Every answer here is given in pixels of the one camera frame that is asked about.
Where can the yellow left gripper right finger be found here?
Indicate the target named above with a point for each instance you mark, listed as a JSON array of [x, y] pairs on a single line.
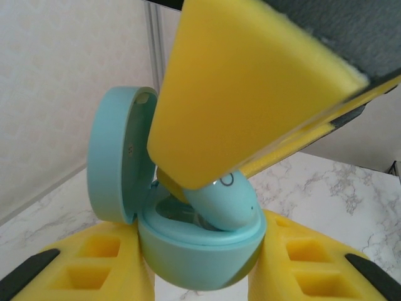
[[344, 282]]

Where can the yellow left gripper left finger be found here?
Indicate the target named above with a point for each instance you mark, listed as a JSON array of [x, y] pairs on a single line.
[[47, 282]]

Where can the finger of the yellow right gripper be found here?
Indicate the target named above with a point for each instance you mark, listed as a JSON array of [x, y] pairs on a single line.
[[244, 94], [297, 142]]

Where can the teal earbud charging case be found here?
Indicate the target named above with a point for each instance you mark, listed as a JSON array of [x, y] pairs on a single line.
[[194, 260]]

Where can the aluminium frame post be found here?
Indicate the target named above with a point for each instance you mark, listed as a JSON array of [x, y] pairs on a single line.
[[153, 47]]

